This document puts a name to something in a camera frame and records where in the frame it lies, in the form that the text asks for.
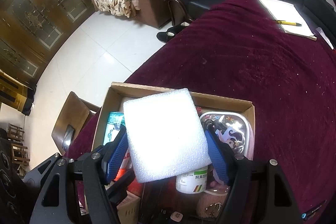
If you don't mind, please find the black smartphone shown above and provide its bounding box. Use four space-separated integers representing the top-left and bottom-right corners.
62 124 76 148

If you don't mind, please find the black shoe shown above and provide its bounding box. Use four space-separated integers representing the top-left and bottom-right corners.
168 21 194 33
157 30 176 43

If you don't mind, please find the black speaker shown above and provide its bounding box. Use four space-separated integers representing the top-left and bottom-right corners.
0 130 34 224

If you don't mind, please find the white foam block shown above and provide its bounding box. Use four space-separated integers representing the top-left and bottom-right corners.
123 88 213 184

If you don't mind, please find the clear pink pouch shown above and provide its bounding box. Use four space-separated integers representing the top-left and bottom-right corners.
198 111 255 195

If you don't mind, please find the wooden chair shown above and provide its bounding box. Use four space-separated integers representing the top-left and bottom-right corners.
51 91 101 159

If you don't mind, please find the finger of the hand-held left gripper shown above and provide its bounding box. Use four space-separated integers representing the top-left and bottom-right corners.
106 169 135 205

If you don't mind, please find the brown cardboard box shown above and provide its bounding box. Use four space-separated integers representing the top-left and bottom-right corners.
84 82 256 224

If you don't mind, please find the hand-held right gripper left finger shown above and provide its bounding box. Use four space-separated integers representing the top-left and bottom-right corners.
29 124 129 224

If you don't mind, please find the yellow pen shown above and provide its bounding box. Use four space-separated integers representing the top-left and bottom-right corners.
275 20 303 27

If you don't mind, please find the white notebook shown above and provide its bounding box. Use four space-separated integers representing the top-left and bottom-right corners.
258 0 318 41

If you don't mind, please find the low gold cabinet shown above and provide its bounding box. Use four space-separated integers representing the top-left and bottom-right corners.
0 69 34 114

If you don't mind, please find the teal tissue pack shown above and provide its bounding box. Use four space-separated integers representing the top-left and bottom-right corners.
102 112 126 146

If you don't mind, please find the wooden glass-door cabinet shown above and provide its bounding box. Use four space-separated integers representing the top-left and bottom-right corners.
0 0 121 88

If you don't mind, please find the red box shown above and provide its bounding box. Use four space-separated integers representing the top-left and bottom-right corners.
129 174 145 197

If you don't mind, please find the small wooden stool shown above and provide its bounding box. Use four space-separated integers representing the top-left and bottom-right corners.
7 123 25 139
10 143 29 169

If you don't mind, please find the clear plastic wrapper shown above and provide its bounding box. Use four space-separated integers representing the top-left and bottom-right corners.
315 27 335 50

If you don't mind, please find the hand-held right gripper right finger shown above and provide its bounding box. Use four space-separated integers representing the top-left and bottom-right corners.
205 130 305 224

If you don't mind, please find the white medicine bottle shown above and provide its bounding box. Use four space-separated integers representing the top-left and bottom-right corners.
175 165 208 194

